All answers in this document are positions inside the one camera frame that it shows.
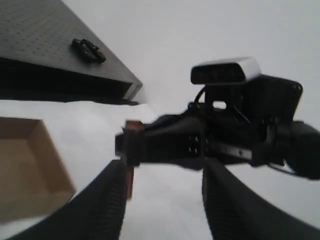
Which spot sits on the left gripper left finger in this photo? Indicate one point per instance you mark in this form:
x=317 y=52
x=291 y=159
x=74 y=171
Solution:
x=100 y=207

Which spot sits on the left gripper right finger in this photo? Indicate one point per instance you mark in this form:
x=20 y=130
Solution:
x=240 y=210

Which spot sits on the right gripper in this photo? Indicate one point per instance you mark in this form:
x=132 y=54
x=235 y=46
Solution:
x=265 y=115

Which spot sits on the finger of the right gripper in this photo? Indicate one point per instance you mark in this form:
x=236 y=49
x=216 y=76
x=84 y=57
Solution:
x=165 y=142

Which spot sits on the orange-red bolt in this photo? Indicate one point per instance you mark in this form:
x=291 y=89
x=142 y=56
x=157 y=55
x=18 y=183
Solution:
x=130 y=180

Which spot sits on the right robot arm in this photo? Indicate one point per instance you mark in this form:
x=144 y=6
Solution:
x=306 y=150

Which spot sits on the cardboard box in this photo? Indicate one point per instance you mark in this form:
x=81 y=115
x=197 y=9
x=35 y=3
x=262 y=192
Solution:
x=27 y=170

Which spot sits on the black clamp part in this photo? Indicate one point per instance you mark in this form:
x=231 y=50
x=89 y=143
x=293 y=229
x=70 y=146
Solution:
x=88 y=50

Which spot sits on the metal bench with holes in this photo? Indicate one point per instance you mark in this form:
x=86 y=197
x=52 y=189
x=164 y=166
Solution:
x=50 y=45

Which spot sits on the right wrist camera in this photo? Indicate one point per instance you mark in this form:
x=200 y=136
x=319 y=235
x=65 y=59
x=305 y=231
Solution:
x=222 y=71

